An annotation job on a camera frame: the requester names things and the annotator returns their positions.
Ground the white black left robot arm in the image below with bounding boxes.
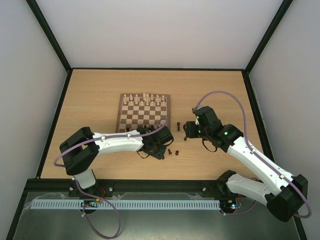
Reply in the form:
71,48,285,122
53,125,174,196

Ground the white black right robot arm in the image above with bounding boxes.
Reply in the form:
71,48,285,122
183,121,308,222

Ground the wooden chess board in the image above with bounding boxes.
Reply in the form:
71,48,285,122
115,93,171,133

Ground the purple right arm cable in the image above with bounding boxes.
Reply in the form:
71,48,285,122
196,90,313,219

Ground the black aluminium frame rail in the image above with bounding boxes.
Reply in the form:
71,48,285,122
23,178,238,200

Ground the white slotted cable duct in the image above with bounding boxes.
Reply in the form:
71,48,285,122
30,199,221,211

